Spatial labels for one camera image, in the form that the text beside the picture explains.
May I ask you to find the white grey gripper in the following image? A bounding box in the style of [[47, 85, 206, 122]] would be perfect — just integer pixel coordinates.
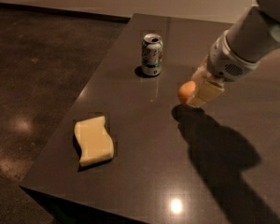
[[186, 31, 259, 108]]

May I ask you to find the orange fruit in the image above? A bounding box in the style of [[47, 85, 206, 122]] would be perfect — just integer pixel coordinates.
[[177, 81, 197, 107]]

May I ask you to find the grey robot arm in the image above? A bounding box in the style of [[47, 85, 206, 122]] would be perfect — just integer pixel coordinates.
[[178, 0, 280, 108]]

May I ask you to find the green 7up soda can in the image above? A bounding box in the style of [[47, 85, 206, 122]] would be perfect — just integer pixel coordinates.
[[142, 34, 163, 77]]

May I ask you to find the yellow wavy sponge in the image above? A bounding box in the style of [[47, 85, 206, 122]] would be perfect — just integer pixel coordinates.
[[74, 116, 114, 167]]

